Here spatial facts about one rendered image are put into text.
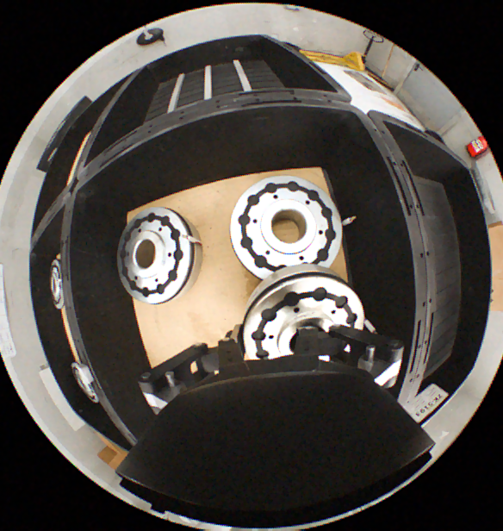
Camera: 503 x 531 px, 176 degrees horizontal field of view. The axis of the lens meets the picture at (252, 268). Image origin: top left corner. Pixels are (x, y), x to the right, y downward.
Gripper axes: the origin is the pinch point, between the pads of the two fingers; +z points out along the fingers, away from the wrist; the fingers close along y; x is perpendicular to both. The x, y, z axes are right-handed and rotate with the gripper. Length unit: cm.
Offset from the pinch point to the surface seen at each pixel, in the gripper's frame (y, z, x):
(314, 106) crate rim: 6.1, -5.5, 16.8
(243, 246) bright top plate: -1.1, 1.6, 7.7
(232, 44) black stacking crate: 3, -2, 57
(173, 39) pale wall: -61, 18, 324
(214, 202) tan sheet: -3.8, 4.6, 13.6
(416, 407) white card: 22.2, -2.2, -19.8
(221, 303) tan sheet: -4.4, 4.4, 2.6
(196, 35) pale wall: -31, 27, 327
